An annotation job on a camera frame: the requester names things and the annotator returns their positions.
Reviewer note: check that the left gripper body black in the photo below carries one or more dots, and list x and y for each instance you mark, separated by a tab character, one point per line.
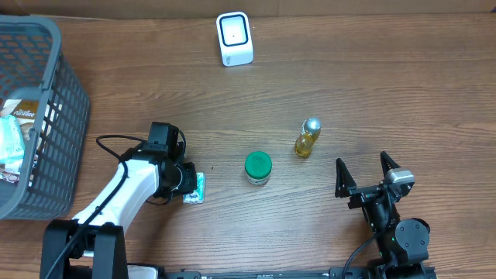
190	180

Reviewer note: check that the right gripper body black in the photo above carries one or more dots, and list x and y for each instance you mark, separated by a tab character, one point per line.
363	195

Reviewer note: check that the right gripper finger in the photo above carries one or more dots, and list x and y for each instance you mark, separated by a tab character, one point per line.
345	184
389	166

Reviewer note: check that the small teal white box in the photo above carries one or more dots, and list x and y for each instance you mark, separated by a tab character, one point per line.
198	195

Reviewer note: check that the yellow dish soap bottle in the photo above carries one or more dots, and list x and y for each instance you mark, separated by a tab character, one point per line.
310	131

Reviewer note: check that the green lid jar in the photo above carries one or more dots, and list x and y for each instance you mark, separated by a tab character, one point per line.
258	166

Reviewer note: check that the red white packet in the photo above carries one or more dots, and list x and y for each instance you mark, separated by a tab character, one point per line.
11	172

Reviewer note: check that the brown snack packet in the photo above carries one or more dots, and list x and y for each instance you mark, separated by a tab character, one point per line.
23	110

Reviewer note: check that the teal white pouch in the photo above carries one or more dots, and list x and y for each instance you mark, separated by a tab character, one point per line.
12	142

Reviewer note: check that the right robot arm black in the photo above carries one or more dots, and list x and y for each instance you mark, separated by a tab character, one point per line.
402	244

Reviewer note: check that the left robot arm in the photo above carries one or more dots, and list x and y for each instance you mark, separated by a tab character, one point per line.
92	244

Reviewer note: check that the white barcode scanner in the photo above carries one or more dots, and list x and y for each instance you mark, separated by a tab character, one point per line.
235	40

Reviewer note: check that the grey plastic shopping basket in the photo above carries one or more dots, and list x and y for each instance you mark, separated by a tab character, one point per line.
34	68

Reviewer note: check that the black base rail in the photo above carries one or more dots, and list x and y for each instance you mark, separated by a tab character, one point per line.
252	275

